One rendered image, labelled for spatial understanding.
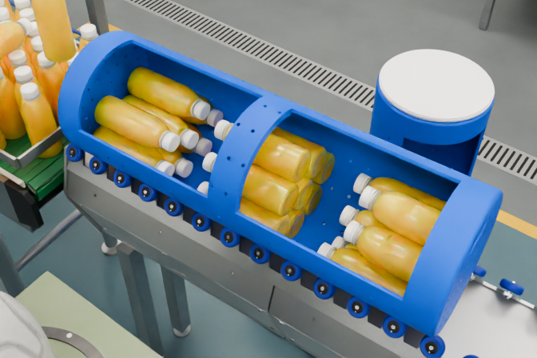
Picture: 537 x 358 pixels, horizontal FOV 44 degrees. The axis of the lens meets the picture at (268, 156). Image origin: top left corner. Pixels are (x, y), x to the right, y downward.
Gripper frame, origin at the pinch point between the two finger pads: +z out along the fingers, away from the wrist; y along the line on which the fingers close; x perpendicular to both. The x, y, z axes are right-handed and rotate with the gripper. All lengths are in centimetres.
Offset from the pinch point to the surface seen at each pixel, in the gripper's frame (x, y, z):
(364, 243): -81, -7, 27
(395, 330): -90, -11, 42
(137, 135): -28.3, -7.8, 26.6
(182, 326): -16, 7, 130
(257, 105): -52, 2, 15
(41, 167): 1.3, -13.4, 47.4
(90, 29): 9.0, 16.4, 27.6
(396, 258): -87, -8, 26
